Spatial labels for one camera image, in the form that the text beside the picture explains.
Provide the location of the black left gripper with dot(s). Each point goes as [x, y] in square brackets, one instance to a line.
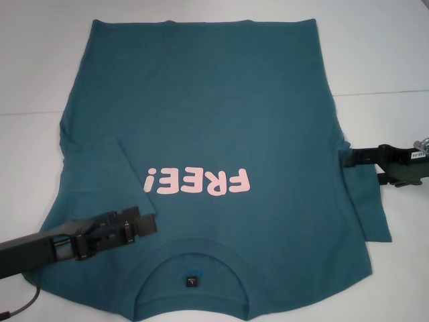
[33, 250]

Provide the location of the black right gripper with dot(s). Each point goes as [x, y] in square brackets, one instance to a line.
[409, 167]

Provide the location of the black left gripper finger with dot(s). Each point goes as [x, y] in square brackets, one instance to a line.
[145, 226]

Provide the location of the teal FREE print t-shirt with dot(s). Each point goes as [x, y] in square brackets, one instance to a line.
[218, 117]

